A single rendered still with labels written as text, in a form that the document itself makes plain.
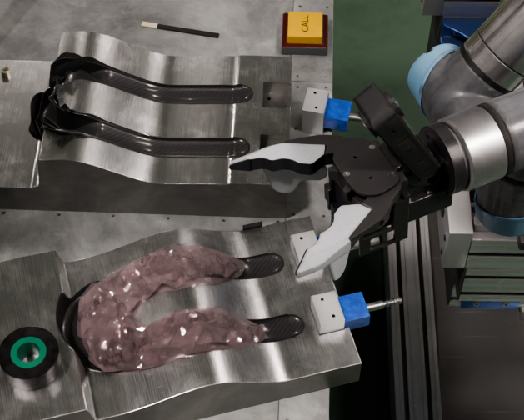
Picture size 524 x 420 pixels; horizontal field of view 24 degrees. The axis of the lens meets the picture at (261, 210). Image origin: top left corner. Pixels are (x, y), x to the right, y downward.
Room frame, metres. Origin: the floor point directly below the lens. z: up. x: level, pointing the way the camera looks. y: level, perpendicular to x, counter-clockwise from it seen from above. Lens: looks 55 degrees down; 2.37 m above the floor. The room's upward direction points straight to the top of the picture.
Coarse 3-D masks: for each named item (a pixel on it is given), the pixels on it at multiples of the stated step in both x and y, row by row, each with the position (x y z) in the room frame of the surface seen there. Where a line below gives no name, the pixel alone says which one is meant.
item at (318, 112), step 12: (312, 96) 1.29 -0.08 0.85; (324, 96) 1.29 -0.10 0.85; (312, 108) 1.26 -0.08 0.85; (324, 108) 1.26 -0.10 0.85; (336, 108) 1.27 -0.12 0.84; (348, 108) 1.27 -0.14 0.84; (312, 120) 1.25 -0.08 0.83; (324, 120) 1.25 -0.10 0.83; (336, 120) 1.25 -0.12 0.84; (348, 120) 1.25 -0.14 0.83; (360, 120) 1.26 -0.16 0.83
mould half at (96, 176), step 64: (0, 64) 1.35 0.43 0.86; (128, 64) 1.31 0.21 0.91; (192, 64) 1.33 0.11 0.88; (256, 64) 1.32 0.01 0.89; (0, 128) 1.21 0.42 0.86; (192, 128) 1.19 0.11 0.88; (256, 128) 1.19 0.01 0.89; (0, 192) 1.10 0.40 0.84; (64, 192) 1.10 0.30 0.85; (128, 192) 1.09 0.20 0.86; (192, 192) 1.09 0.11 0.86; (256, 192) 1.08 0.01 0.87
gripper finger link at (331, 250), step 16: (352, 208) 0.63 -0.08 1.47; (368, 208) 0.63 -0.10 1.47; (336, 224) 0.61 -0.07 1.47; (352, 224) 0.61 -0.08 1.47; (320, 240) 0.60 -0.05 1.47; (336, 240) 0.60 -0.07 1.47; (304, 256) 0.58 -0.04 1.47; (320, 256) 0.58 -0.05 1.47; (336, 256) 0.58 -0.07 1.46; (304, 272) 0.57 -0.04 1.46; (336, 272) 0.59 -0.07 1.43
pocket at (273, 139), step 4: (260, 136) 1.18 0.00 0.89; (264, 136) 1.18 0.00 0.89; (268, 136) 1.18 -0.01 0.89; (272, 136) 1.18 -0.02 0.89; (276, 136) 1.18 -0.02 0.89; (280, 136) 1.18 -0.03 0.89; (284, 136) 1.18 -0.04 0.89; (260, 140) 1.18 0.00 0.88; (264, 140) 1.18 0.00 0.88; (268, 140) 1.18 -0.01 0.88; (272, 140) 1.18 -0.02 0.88; (276, 140) 1.18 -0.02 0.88; (280, 140) 1.18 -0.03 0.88; (284, 140) 1.18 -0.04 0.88; (260, 144) 1.18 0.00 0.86; (264, 144) 1.18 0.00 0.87; (268, 144) 1.18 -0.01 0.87; (272, 144) 1.18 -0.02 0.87; (260, 148) 1.17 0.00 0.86
